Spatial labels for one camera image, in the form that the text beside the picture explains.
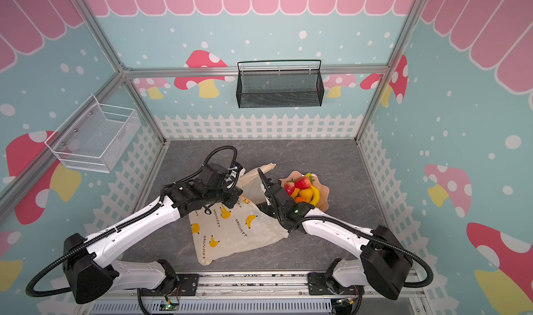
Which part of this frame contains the banana print plastic bag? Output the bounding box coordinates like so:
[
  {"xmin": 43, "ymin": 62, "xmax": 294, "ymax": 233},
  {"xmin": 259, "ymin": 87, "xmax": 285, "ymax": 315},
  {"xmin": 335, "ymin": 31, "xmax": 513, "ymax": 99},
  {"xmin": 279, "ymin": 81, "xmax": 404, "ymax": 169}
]
[{"xmin": 189, "ymin": 170, "xmax": 288, "ymax": 266}]

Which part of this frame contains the red orange strawberry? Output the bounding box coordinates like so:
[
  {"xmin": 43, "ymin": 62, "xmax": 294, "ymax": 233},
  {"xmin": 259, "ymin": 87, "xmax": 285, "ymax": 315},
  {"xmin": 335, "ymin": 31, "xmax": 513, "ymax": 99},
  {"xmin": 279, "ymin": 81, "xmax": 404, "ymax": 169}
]
[{"xmin": 284, "ymin": 181, "xmax": 296, "ymax": 196}]

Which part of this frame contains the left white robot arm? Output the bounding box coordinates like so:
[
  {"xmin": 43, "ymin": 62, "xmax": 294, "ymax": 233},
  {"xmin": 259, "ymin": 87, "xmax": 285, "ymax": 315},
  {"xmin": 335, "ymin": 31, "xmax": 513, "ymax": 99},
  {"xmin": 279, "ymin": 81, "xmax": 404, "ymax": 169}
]
[{"xmin": 26, "ymin": 162, "xmax": 243, "ymax": 304}]

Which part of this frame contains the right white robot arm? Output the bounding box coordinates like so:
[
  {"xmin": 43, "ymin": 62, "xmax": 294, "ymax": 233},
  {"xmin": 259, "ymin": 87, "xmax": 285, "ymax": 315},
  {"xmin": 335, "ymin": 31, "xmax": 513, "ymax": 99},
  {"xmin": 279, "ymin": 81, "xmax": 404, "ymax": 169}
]
[{"xmin": 262, "ymin": 179, "xmax": 434, "ymax": 300}]

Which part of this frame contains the yellow banana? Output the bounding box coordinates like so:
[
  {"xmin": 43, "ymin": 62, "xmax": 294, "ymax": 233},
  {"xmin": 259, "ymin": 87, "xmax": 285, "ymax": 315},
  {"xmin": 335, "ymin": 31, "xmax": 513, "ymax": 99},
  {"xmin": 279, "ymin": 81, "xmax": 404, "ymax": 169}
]
[{"xmin": 291, "ymin": 186, "xmax": 321, "ymax": 206}]

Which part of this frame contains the peach wavy plate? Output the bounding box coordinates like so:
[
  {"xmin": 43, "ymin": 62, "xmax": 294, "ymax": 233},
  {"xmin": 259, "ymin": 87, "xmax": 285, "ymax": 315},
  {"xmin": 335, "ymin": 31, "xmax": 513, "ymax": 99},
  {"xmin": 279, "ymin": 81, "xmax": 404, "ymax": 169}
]
[{"xmin": 280, "ymin": 171, "xmax": 330, "ymax": 212}]

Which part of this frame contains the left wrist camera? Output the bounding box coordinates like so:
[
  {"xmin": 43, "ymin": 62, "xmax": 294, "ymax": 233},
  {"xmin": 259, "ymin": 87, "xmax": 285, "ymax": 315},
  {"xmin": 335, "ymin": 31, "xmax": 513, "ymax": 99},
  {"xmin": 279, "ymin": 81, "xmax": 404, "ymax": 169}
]
[{"xmin": 226, "ymin": 162, "xmax": 246, "ymax": 184}]

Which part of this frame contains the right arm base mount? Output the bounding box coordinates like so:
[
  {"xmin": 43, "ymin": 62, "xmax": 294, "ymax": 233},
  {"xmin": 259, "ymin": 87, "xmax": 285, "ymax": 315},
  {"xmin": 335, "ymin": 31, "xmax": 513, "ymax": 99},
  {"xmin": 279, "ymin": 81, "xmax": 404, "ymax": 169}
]
[{"xmin": 307, "ymin": 272, "xmax": 364, "ymax": 296}]

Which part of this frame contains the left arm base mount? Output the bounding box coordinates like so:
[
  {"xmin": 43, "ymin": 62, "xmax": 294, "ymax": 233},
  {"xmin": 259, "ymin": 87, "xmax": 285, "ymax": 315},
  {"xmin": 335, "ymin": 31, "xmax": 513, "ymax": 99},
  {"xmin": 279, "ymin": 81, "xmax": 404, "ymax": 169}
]
[{"xmin": 141, "ymin": 273, "xmax": 200, "ymax": 297}]

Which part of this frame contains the black wire basket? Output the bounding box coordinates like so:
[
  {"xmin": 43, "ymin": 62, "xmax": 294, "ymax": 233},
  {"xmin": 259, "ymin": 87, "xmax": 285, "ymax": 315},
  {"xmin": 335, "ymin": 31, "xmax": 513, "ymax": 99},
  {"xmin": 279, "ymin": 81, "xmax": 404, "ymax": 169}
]
[{"xmin": 236, "ymin": 59, "xmax": 325, "ymax": 109}]

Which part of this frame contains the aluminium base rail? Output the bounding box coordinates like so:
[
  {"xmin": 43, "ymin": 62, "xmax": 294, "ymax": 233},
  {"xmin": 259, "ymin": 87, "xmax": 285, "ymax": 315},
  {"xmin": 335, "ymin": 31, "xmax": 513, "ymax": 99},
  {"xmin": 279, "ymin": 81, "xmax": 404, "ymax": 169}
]
[{"xmin": 75, "ymin": 271, "xmax": 432, "ymax": 314}]

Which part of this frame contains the white wire basket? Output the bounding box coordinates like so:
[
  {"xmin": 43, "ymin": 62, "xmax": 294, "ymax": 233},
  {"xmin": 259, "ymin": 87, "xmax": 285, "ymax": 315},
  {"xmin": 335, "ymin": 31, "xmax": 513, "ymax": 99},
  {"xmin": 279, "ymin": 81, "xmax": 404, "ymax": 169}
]
[{"xmin": 44, "ymin": 96, "xmax": 141, "ymax": 173}]

